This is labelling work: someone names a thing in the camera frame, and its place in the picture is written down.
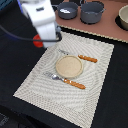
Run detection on beige woven placemat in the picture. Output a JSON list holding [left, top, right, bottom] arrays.
[[14, 32, 114, 128]]

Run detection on knife with wooden handle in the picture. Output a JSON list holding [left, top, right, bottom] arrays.
[[58, 49, 98, 63]]

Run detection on red toy sausage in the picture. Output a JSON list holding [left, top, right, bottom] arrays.
[[33, 34, 43, 48]]

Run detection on round beige wooden plate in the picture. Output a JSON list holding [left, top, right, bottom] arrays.
[[55, 55, 83, 78]]

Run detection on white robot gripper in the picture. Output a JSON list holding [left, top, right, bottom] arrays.
[[19, 0, 61, 48]]

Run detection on beige bowl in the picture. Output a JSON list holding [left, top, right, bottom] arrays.
[[119, 5, 128, 30]]

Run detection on grey frying pan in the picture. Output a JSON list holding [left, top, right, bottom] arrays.
[[57, 2, 78, 20]]

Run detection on dark grey cooking pot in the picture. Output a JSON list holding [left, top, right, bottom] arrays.
[[80, 2, 105, 24]]

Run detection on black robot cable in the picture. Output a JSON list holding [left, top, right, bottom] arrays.
[[0, 24, 61, 43]]

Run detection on fork with wooden handle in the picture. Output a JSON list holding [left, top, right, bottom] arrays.
[[43, 72, 86, 89]]

